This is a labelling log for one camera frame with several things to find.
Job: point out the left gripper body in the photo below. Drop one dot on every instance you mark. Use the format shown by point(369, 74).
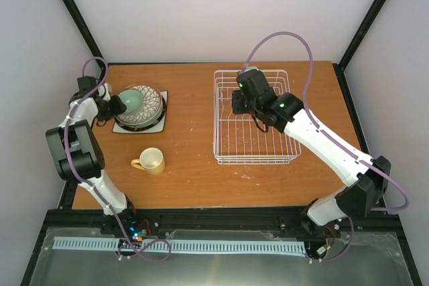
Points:
point(109, 110)

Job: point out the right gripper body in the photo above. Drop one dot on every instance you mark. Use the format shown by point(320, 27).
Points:
point(238, 108)

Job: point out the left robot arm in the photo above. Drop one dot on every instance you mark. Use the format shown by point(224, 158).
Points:
point(77, 155)

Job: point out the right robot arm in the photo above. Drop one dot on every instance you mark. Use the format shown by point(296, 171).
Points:
point(363, 177)

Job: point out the floral patterned plate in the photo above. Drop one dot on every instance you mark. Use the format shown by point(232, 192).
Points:
point(145, 90)

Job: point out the square black-rimmed plate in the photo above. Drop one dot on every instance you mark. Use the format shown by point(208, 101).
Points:
point(157, 126)

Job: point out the yellow ceramic mug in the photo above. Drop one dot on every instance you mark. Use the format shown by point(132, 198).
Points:
point(151, 160)

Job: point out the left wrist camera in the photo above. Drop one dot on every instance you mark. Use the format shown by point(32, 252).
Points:
point(105, 91)

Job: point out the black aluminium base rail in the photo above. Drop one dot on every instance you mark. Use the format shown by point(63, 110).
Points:
point(282, 221)

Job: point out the light blue cable duct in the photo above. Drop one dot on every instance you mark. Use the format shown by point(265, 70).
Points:
point(210, 247)

